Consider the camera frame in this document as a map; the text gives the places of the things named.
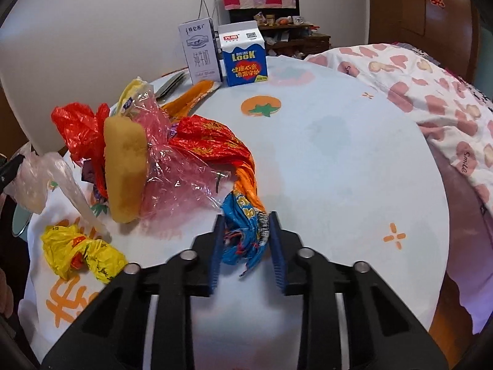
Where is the brown wooden wardrobe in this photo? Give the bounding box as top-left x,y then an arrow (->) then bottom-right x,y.
368,0 -> 482,81

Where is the yellow plastic bag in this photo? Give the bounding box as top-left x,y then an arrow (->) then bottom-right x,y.
42,224 -> 128,284

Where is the red plastic bag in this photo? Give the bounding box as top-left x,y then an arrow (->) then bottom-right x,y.
51,103 -> 112,201

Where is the black television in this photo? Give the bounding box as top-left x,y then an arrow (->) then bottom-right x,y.
229,7 -> 297,27

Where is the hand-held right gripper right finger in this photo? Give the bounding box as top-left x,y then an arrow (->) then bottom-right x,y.
268,211 -> 449,370

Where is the white printed tablecloth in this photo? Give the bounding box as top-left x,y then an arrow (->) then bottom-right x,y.
17,56 -> 451,363

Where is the dark gold foil packet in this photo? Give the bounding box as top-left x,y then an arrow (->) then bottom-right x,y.
154,71 -> 186,99

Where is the pink clear plastic bag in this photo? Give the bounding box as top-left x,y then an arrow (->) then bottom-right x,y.
135,104 -> 232,220

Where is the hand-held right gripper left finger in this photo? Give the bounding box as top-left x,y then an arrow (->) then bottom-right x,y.
40,213 -> 226,370

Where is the red orange blue foil wrapper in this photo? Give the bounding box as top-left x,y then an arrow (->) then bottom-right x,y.
169,115 -> 271,277

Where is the white blanket with pink hearts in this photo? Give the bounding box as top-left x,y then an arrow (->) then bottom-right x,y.
304,42 -> 493,216

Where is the yellow white wrapper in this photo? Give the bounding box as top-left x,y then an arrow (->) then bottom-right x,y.
109,78 -> 158,118

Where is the mauve bed sheet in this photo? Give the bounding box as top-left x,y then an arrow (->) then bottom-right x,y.
435,139 -> 493,336

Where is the orange stick sachet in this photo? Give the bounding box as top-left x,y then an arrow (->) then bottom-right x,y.
162,80 -> 221,118

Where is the blue white milk carton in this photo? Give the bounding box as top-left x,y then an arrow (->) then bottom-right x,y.
218,20 -> 269,87

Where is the grey cable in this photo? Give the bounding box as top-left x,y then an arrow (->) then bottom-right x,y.
198,0 -> 220,27

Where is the low wooden cabinet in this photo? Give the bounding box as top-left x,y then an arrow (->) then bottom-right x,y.
229,8 -> 332,60

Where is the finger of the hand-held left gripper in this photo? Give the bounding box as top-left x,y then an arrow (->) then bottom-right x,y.
0,153 -> 26,195

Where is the translucent white plastic bag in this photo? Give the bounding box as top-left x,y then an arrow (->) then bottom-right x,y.
5,152 -> 112,241

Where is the light blue metal basin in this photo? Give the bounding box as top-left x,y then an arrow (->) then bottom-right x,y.
11,199 -> 35,238

